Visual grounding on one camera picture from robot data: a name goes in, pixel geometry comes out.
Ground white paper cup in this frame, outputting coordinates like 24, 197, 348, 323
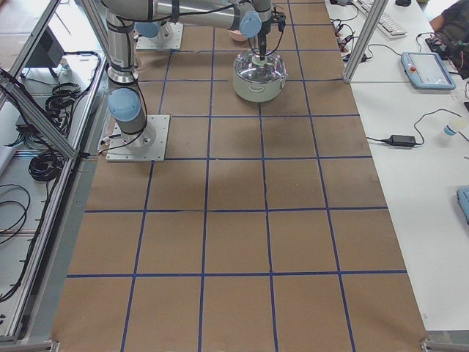
443, 120, 465, 136

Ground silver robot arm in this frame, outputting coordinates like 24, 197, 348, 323
103, 1, 287, 151
135, 22, 173, 43

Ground white keyboard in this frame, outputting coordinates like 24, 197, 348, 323
353, 0, 407, 40

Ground blue teach pendant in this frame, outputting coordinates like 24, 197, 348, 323
457, 187, 469, 223
400, 52, 456, 90

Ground coiled black cable bundle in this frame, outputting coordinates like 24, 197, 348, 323
28, 151, 62, 183

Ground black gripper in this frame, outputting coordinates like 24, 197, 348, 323
257, 9, 286, 58

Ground glass pot lid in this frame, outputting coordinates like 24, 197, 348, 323
233, 51, 287, 84

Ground aluminium diagonal frame beam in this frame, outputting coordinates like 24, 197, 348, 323
1, 68, 78, 159

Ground aluminium frame post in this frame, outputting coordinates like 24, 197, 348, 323
343, 0, 388, 83

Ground black electronics box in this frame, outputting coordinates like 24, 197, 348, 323
25, 26, 64, 78

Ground brown paper table mat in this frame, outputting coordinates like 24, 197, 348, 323
52, 1, 425, 351

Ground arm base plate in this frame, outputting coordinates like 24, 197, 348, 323
106, 115, 170, 162
135, 22, 184, 51

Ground black power adapter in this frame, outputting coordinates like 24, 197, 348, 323
381, 135, 418, 147

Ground pink bowl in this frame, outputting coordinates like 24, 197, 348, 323
229, 30, 247, 42

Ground white electric pot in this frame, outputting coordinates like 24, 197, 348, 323
233, 69, 288, 103

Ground person in dark shirt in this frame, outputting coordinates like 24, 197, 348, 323
430, 0, 468, 79

